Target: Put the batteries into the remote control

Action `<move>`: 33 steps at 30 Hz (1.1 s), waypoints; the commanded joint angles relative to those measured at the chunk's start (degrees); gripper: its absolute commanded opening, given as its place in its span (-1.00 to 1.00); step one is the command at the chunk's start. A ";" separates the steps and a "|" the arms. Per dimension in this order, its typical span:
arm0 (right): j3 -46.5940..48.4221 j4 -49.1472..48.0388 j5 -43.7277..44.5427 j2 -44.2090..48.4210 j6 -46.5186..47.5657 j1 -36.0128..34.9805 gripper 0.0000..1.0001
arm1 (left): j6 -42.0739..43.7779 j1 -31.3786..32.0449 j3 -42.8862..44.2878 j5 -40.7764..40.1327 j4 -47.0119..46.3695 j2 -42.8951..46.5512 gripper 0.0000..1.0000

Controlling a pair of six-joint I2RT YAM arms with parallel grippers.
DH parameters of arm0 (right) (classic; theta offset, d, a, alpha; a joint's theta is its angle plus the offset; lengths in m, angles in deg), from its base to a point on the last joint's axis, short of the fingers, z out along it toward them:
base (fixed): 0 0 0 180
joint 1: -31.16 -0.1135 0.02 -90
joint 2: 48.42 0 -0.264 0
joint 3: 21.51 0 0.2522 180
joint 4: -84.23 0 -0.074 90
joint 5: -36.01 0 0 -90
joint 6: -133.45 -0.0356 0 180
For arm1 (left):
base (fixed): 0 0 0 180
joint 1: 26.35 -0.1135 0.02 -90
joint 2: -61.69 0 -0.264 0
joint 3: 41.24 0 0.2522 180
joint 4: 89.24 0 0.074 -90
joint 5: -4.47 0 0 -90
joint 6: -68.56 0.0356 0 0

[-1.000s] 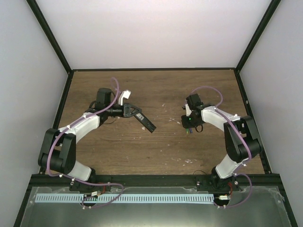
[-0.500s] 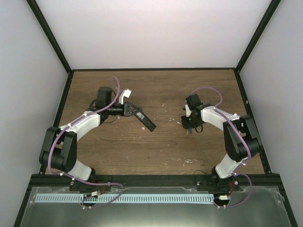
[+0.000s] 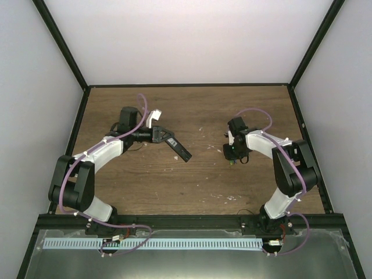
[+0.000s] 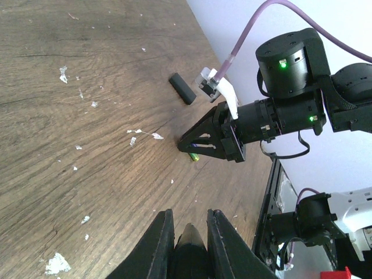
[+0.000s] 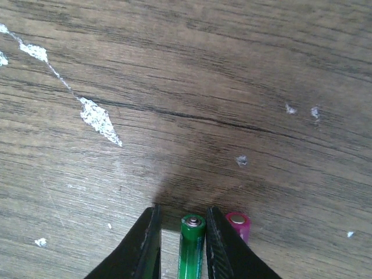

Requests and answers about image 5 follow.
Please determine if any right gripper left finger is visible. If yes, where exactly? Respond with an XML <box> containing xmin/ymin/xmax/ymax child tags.
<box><xmin>86</xmin><ymin>205</ymin><xmax>162</xmax><ymax>279</ymax></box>

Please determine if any purple pink AA battery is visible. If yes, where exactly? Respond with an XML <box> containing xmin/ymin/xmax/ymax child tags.
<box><xmin>226</xmin><ymin>212</ymin><xmax>251</xmax><ymax>244</ymax></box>

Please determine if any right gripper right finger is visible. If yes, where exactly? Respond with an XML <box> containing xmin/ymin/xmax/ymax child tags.
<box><xmin>206</xmin><ymin>206</ymin><xmax>281</xmax><ymax>279</ymax></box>

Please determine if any green AA battery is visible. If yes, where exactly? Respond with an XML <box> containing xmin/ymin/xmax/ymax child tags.
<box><xmin>178</xmin><ymin>214</ymin><xmax>206</xmax><ymax>279</ymax></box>

